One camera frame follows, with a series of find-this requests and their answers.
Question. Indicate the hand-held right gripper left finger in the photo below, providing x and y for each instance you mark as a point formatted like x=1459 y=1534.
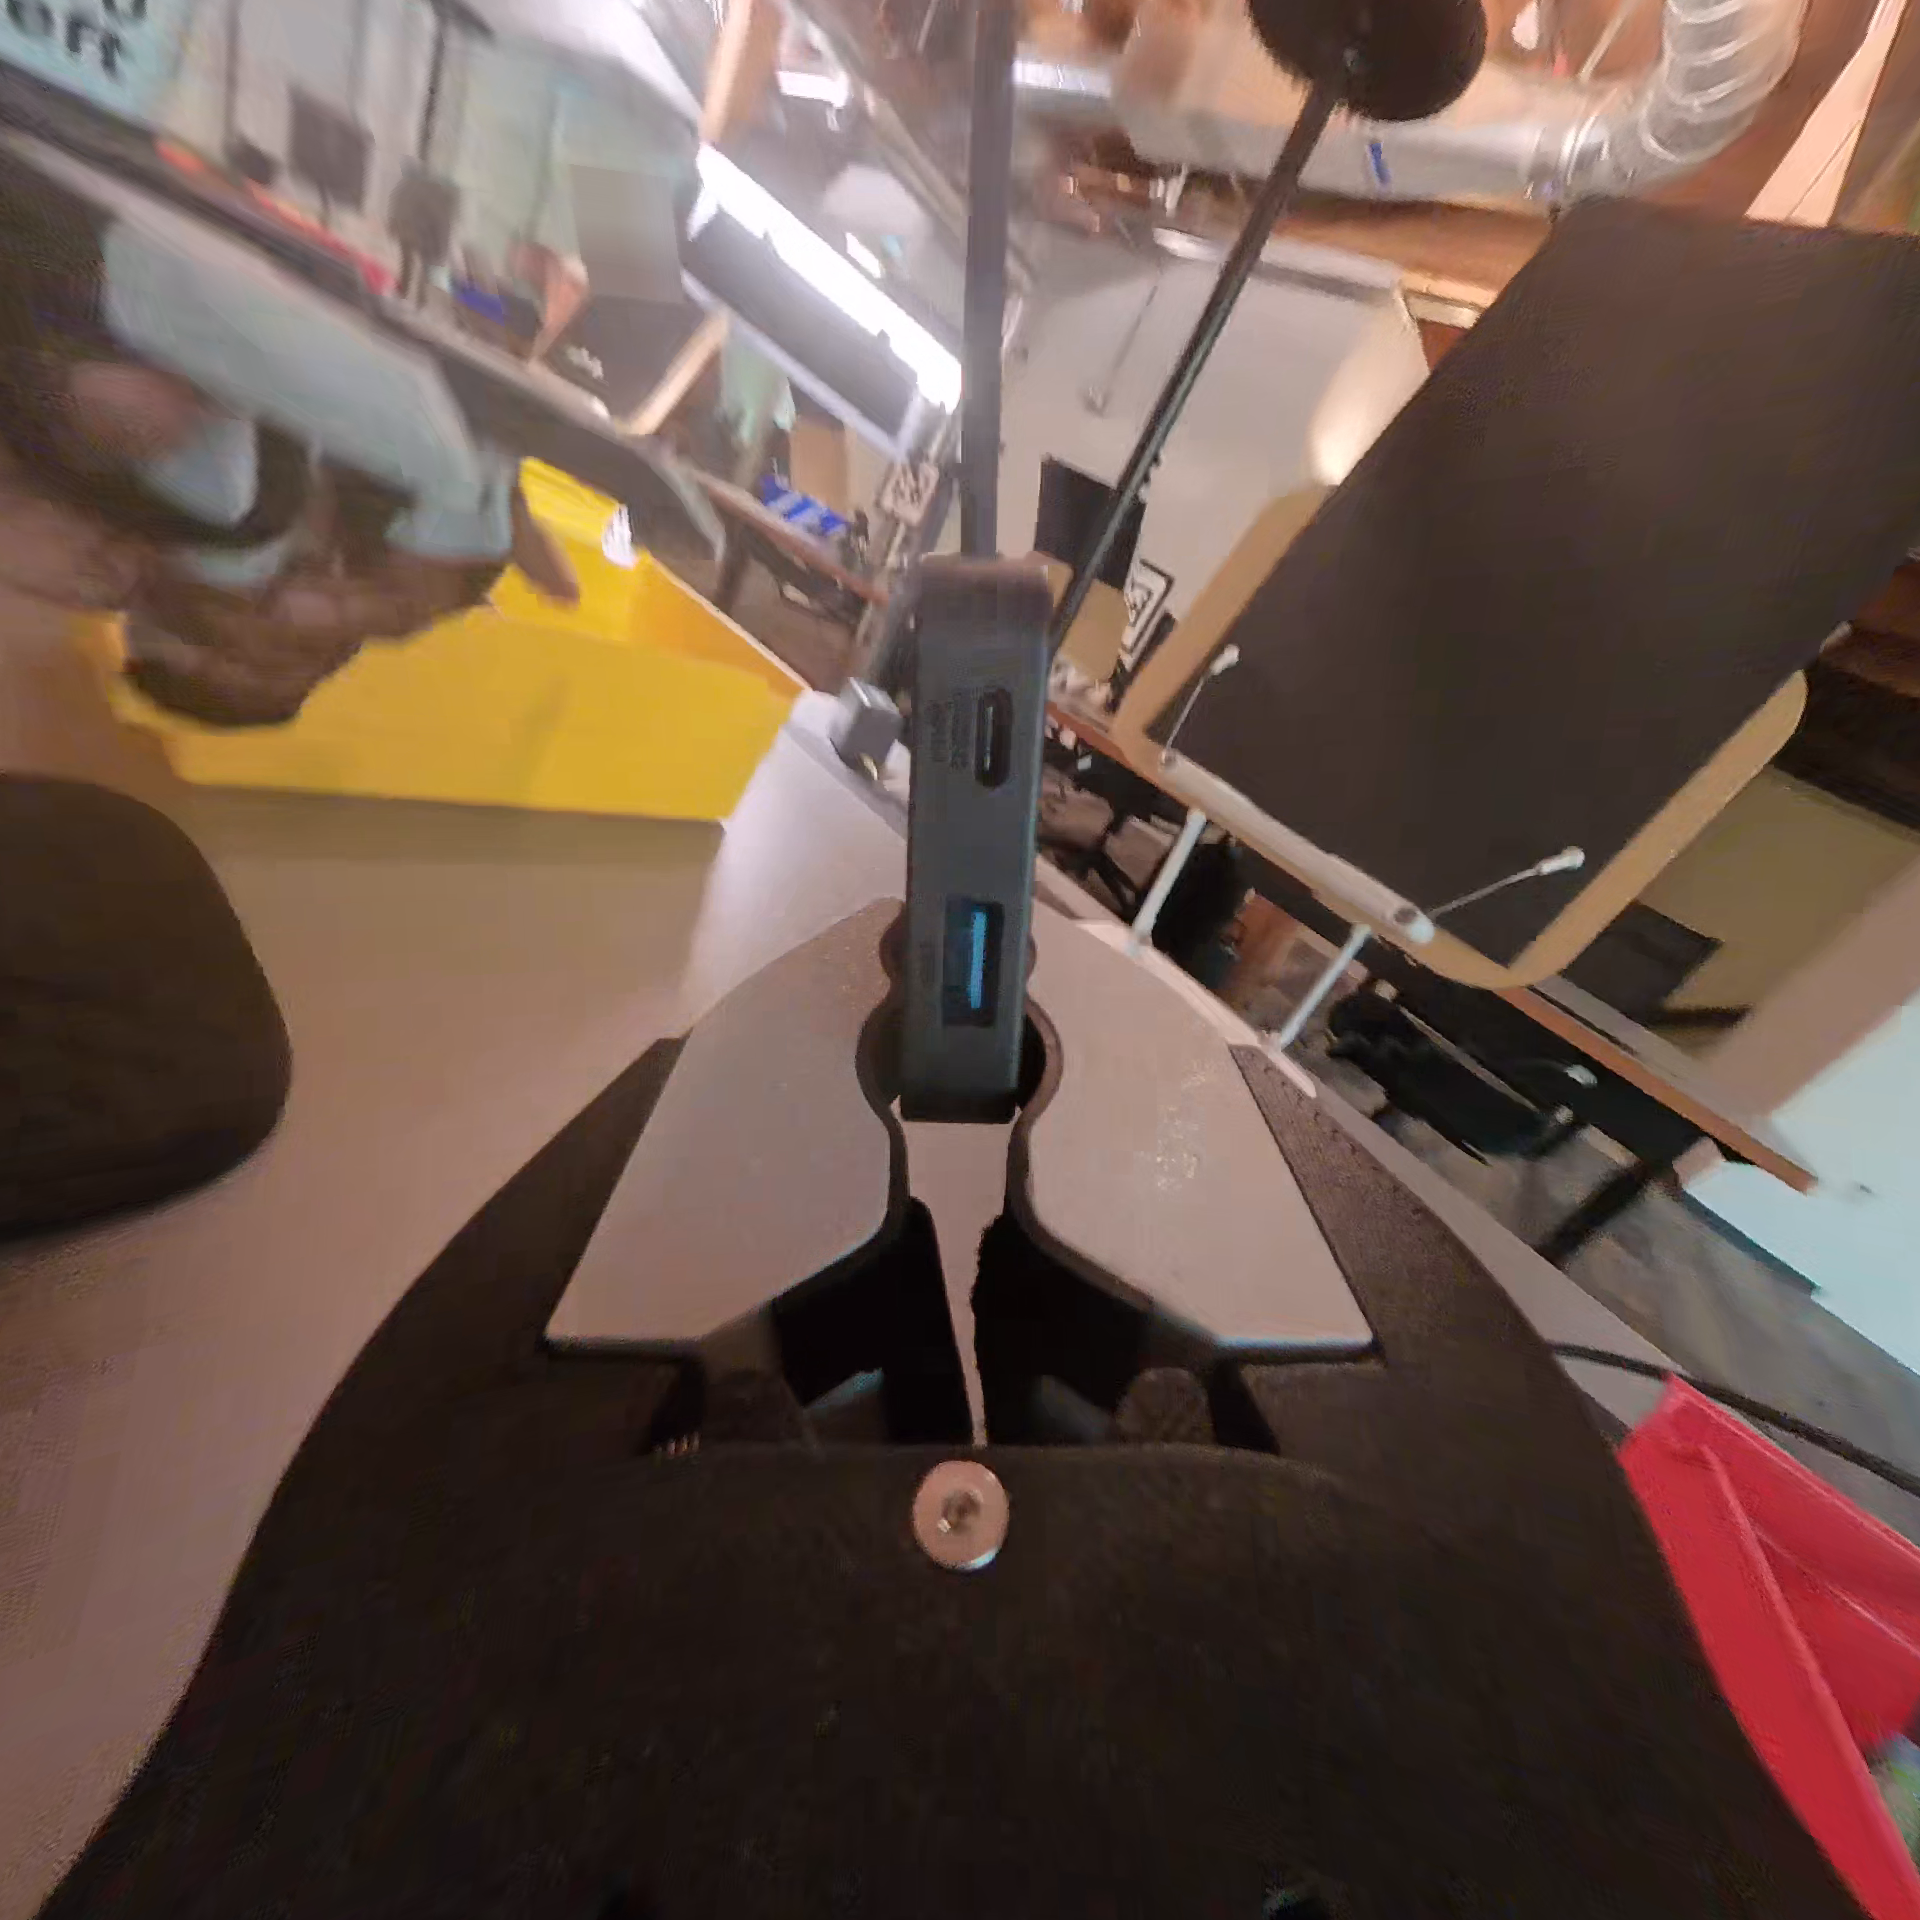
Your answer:
x=750 y=1156

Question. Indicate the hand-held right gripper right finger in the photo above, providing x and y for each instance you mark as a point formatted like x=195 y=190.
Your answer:
x=1186 y=1172

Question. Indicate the grey adapter hub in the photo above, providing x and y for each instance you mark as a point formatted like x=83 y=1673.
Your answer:
x=975 y=839

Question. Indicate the red plastic bin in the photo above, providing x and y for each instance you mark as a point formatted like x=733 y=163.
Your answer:
x=1770 y=1621

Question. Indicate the person's left hand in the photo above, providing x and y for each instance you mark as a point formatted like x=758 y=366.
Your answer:
x=300 y=646

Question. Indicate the yellow plastic bin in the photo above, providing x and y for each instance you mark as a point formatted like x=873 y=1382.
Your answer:
x=524 y=721

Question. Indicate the small grey cube adapter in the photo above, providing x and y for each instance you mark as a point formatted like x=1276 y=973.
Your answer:
x=867 y=729

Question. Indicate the wooden edge background desk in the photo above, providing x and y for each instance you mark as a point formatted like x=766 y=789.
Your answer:
x=781 y=534
x=1681 y=1089

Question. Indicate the long ceiling light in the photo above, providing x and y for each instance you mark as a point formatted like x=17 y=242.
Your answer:
x=826 y=270

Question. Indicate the small tag sign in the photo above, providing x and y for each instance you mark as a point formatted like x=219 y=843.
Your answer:
x=909 y=489
x=1149 y=599

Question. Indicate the person's printed black hoodie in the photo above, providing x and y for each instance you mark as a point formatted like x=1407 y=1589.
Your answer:
x=121 y=1004

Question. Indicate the black stand pole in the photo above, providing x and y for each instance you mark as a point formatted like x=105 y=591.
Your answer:
x=987 y=301

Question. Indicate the black framed tag sign board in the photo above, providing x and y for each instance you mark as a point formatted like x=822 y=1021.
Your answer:
x=1575 y=571

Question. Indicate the black pole with round end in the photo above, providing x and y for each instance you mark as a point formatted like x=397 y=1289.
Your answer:
x=1366 y=53

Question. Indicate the pale lettered wall sign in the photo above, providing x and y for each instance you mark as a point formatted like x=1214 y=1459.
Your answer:
x=91 y=45

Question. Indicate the silver ceiling duct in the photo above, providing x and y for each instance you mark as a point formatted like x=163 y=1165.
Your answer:
x=1681 y=106

